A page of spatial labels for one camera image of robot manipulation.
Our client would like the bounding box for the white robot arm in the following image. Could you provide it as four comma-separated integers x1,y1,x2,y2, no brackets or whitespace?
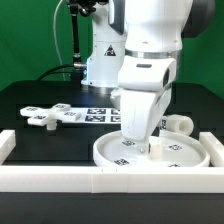
82,0,215,154

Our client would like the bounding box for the white sheet with markers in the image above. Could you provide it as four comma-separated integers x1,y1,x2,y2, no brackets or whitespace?
65,108,121,124

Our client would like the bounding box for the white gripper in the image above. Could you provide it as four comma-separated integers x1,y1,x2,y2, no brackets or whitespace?
118,56,177,140

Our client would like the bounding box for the white round table top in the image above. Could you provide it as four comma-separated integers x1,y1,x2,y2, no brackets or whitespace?
93,130,210,168

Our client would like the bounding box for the white fence bar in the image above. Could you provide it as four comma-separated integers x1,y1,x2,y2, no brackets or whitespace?
0,130,16,166
199,132,224,167
0,166,224,193

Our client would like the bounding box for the white right fence bar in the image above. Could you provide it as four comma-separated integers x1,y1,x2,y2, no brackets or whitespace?
199,132,224,167

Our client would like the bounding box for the black cable bundle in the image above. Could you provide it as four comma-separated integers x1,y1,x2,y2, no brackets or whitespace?
36,0,101,82

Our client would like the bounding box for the grey thin cable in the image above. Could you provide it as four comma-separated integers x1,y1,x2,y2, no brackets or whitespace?
52,0,67,81

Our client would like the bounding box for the white front fence bar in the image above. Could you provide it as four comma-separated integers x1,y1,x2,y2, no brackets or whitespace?
0,166,224,193

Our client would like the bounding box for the white cross-shaped table base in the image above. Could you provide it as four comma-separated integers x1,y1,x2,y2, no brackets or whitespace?
20,103,81,131

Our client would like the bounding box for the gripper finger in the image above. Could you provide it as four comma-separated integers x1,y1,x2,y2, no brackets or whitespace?
138,139,150,155

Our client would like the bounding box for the white left fence bar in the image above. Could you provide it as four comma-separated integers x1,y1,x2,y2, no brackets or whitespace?
0,130,16,166

